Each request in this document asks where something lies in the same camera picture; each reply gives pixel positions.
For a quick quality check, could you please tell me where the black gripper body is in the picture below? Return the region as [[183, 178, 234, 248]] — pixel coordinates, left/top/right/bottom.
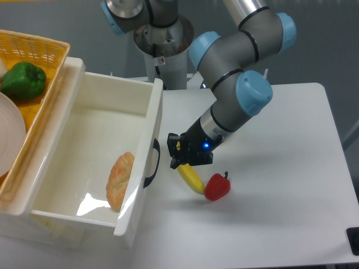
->
[[169, 119, 224, 166]]

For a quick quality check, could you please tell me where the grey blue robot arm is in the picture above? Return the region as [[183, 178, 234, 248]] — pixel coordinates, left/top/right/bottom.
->
[[101, 1, 297, 169]]

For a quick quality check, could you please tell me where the white drawer cabinet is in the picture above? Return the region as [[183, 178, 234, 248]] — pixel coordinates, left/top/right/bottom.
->
[[1, 57, 85, 247]]

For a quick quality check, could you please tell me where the yellow banana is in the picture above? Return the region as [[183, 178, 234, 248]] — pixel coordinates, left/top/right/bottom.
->
[[177, 164, 205, 195]]

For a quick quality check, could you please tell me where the red bell pepper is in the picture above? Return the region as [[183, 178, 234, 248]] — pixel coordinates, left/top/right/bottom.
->
[[204, 171, 231, 201]]

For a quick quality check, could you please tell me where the bread loaf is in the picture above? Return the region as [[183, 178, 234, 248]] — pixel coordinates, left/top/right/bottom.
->
[[106, 152, 135, 212]]

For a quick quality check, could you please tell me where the white plate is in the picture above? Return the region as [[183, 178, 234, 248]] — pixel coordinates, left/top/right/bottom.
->
[[0, 93, 26, 176]]

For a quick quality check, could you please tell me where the green bell pepper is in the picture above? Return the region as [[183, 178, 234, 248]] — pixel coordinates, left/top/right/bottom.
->
[[1, 62, 47, 101]]

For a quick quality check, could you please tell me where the black table corner device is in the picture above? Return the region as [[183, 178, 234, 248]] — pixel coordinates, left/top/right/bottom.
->
[[346, 227, 359, 256]]

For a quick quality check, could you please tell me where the yellow woven basket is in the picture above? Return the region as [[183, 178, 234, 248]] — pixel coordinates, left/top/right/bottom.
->
[[1, 30, 70, 194]]

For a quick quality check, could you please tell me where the white onion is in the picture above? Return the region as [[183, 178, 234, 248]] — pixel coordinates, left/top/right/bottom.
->
[[0, 59, 8, 79]]

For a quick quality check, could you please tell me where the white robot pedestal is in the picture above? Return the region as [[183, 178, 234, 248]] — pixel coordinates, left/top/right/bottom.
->
[[134, 15, 194, 90]]

